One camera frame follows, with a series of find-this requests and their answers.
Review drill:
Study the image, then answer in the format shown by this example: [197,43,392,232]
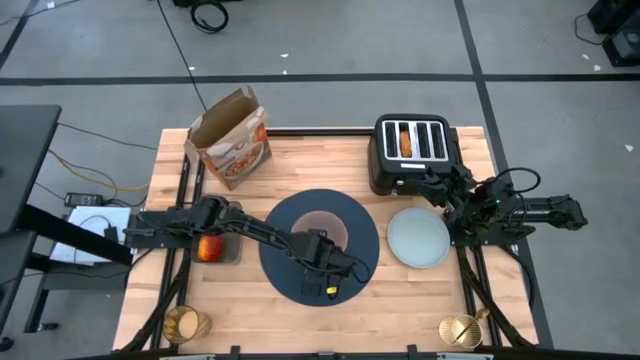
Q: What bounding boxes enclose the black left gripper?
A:
[292,230,357,302]

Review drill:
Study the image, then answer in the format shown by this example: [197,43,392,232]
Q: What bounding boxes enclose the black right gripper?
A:
[417,164,477,217]

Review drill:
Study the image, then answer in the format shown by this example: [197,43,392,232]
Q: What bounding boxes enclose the pale grey plate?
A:
[386,207,452,270]

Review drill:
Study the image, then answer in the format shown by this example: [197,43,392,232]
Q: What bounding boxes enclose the pink bowl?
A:
[291,210,350,251]

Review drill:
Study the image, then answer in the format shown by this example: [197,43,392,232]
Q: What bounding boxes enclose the pumpkin cereal box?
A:
[183,85,274,192]

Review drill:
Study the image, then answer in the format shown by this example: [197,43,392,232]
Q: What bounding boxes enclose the black four-slot toaster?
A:
[367,113,459,197]

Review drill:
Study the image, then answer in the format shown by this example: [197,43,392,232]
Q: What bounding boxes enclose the round dark blue woven placemat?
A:
[258,188,381,308]

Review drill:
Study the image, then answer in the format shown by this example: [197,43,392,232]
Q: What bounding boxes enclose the red apple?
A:
[197,234,225,264]

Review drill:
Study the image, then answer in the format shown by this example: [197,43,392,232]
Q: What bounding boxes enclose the gold spoon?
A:
[452,307,492,346]

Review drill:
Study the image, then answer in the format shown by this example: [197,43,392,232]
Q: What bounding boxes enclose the black equipment case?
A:
[586,0,640,68]

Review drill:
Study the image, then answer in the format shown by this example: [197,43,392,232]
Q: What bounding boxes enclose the white papers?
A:
[49,205,133,267]

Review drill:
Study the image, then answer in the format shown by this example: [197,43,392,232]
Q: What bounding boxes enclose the black power adapter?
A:
[64,192,105,209]

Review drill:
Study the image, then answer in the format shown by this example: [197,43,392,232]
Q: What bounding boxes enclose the black desk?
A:
[0,104,134,336]

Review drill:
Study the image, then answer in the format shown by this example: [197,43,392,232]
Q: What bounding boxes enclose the yellow cable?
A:
[47,148,151,194]

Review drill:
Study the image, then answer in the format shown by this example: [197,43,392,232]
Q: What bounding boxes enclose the long black floor cable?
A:
[156,0,209,112]

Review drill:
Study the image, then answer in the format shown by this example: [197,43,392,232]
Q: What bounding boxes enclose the coiled black cable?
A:
[189,0,230,35]

